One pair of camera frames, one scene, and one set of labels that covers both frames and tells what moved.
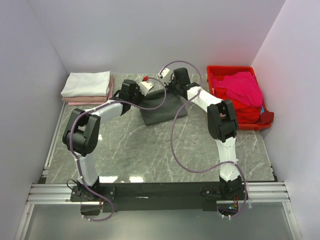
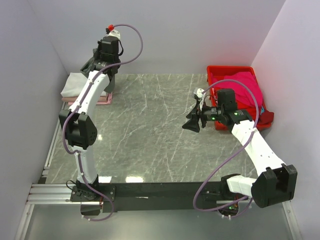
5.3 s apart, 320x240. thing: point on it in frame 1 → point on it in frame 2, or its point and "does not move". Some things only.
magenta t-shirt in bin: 242,85 does not move
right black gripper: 168,86 → 192,124
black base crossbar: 155,197 does not move
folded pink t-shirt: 91,100 does not move
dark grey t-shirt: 168,112 → 86,67
